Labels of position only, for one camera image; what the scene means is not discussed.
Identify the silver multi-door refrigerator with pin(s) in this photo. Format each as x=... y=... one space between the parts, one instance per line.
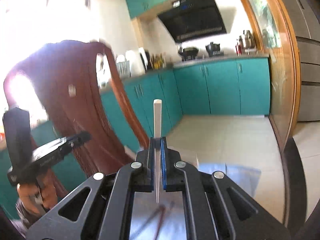
x=306 y=28

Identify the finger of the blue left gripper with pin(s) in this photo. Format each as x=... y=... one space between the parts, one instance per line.
x=79 y=139

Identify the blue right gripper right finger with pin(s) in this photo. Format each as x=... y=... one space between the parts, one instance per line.
x=163 y=147

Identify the light blue checked cloth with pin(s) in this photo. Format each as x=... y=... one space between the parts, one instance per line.
x=245 y=177

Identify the black lidded pot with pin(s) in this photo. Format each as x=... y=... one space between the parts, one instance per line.
x=213 y=49

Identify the wood framed glass door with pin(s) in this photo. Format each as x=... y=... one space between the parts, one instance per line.
x=275 y=36

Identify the white countertop appliance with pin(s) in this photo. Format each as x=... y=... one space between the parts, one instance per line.
x=132 y=63

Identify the black range hood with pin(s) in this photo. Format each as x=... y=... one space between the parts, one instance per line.
x=192 y=19

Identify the carved dark wooden chair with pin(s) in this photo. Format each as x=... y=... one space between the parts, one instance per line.
x=65 y=81

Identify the black wok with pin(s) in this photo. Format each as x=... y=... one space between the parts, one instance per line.
x=188 y=52

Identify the person's left hand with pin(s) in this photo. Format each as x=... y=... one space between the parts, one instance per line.
x=38 y=199

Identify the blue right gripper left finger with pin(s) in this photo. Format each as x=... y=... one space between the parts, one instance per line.
x=151 y=163

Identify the beige plastic utensil basket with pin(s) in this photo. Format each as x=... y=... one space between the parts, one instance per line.
x=143 y=206

